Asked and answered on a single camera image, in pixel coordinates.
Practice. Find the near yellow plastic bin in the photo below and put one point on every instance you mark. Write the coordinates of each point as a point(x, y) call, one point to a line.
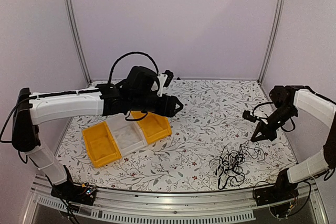
point(100, 145)

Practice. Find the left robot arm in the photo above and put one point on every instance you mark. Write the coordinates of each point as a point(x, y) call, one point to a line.
point(141, 90)

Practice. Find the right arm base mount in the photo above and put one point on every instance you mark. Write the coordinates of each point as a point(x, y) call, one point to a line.
point(275, 193)

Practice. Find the white translucent plastic bin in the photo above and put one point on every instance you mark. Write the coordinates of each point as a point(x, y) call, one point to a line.
point(127, 135)

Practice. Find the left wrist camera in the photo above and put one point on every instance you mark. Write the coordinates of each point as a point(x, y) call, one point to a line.
point(164, 80)

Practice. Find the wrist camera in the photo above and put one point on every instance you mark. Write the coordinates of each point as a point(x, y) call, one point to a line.
point(254, 117)
point(164, 80)

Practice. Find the right aluminium frame post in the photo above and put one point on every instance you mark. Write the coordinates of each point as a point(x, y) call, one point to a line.
point(271, 40)

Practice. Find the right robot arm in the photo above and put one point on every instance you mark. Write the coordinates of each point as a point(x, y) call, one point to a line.
point(288, 100)

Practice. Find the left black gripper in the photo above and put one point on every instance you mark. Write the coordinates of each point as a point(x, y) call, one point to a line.
point(168, 108)

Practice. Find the front aluminium rail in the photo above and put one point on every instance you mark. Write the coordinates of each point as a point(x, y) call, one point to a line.
point(121, 206)

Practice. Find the aluminium frame post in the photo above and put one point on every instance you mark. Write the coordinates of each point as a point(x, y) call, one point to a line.
point(76, 40)
point(271, 40)

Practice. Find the floral table cloth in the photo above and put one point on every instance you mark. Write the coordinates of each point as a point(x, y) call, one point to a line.
point(210, 123)

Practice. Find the far yellow plastic bin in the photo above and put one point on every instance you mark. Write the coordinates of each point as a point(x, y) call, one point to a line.
point(154, 127)

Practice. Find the left aluminium frame post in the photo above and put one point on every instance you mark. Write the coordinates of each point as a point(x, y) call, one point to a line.
point(76, 40)

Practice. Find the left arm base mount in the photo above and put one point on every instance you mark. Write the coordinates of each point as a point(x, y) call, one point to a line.
point(69, 191)

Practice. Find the yellow plastic bin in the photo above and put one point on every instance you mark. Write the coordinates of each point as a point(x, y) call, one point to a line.
point(100, 145)
point(154, 127)

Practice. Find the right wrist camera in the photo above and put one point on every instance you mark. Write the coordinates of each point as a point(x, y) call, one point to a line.
point(254, 117)

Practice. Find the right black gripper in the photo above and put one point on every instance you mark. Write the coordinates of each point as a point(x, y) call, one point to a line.
point(268, 133)

